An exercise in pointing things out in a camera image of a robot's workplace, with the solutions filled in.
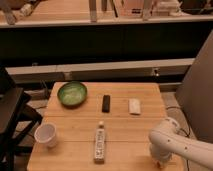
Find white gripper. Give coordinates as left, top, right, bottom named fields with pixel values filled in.
left=149, top=144, right=172, bottom=168

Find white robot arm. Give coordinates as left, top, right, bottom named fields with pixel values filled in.
left=149, top=117, right=213, bottom=170

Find green ceramic bowl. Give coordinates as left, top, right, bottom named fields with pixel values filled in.
left=57, top=81, right=87, bottom=107

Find white folded cloth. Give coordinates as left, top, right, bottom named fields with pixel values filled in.
left=129, top=98, right=141, bottom=115

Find grey panel board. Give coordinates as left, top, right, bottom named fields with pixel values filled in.
left=176, top=30, right=213, bottom=141

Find black rectangular block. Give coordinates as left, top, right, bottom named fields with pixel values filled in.
left=102, top=95, right=110, bottom=113

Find white paper cup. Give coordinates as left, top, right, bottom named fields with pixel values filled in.
left=34, top=123, right=57, bottom=148

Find black stool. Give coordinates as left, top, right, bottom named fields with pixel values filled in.
left=0, top=65, right=42, bottom=171

